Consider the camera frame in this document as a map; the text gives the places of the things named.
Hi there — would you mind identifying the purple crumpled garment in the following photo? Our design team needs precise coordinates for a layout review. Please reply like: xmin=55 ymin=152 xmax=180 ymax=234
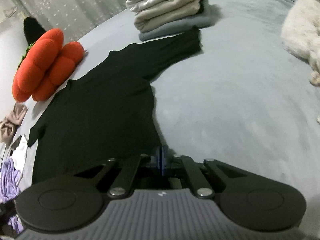
xmin=1 ymin=157 xmax=23 ymax=238

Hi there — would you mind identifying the beige crumpled small cloth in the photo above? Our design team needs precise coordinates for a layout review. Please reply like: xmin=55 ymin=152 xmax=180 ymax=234
xmin=1 ymin=103 xmax=28 ymax=146

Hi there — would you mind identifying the grey dotted curtain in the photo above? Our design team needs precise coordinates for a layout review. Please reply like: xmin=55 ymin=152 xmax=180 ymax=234
xmin=13 ymin=0 xmax=126 ymax=41

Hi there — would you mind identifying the grey folded garment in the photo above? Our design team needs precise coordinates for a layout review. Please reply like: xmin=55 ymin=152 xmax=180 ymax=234
xmin=138 ymin=0 xmax=223 ymax=41

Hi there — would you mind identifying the white small garment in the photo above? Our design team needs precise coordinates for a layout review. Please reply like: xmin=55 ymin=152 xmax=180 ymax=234
xmin=11 ymin=135 xmax=28 ymax=174

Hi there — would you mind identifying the orange pumpkin plush cushion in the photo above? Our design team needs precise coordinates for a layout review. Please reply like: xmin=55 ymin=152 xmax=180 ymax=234
xmin=12 ymin=28 xmax=85 ymax=102

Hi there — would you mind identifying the black shirt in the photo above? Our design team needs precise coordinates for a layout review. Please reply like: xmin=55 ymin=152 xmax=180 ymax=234
xmin=28 ymin=28 xmax=201 ymax=183

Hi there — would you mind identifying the white fluffy plush toy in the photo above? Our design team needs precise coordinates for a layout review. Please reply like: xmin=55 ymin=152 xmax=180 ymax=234
xmin=281 ymin=0 xmax=319 ymax=86

